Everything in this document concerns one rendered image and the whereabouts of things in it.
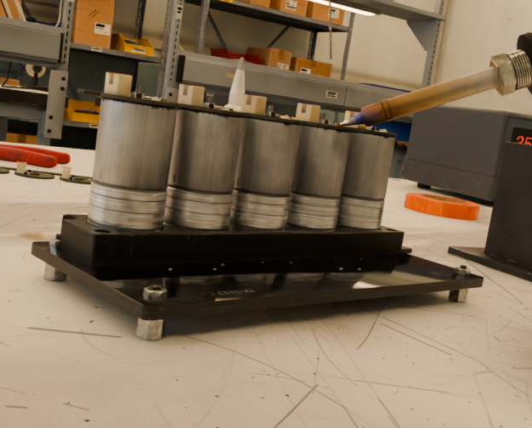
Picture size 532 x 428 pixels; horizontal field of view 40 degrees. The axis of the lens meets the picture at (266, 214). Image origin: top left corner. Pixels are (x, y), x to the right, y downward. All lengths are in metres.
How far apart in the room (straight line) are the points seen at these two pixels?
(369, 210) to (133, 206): 0.11
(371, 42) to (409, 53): 0.43
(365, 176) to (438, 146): 0.52
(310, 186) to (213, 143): 0.05
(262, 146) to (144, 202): 0.05
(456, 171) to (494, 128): 0.07
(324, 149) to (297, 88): 2.78
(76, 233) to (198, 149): 0.05
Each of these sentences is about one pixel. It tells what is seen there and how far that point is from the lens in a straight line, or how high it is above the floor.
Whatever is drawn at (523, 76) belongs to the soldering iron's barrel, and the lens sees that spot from 0.29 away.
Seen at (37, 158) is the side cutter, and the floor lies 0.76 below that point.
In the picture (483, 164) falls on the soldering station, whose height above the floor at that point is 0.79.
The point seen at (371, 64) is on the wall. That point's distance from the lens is 6.13.
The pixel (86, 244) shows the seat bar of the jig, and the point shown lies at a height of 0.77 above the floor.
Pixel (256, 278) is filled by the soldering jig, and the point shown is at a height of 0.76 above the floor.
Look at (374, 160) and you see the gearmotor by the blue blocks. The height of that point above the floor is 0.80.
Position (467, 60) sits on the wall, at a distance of 6.42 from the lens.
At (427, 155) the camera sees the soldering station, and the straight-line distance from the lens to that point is 0.83.
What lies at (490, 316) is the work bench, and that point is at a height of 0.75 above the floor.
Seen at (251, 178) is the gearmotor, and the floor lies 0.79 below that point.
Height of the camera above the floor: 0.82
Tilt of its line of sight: 8 degrees down
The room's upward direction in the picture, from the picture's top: 8 degrees clockwise
